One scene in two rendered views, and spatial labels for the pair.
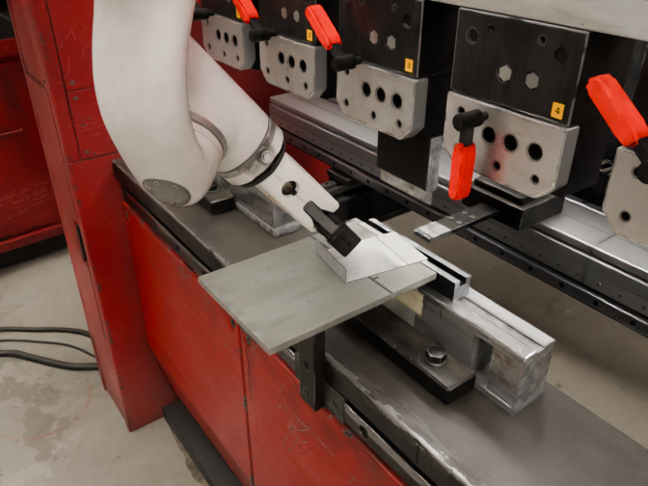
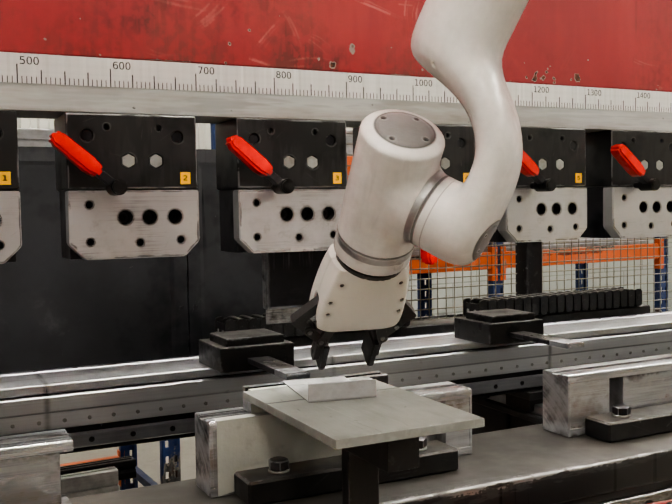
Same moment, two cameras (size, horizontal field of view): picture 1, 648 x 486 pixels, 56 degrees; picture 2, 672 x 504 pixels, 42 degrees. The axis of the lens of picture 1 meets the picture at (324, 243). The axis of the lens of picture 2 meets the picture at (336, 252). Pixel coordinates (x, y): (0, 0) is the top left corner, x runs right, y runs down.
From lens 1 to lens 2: 115 cm
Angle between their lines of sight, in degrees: 80
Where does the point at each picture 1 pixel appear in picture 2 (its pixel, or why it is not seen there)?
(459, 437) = (496, 470)
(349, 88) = (261, 219)
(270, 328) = (449, 417)
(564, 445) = (503, 445)
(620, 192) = (513, 214)
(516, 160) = not seen: hidden behind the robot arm
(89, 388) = not seen: outside the picture
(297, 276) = (354, 409)
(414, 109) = not seen: hidden behind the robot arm
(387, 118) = (318, 233)
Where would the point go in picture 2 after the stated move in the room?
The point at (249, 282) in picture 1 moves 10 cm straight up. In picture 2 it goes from (358, 422) to (356, 329)
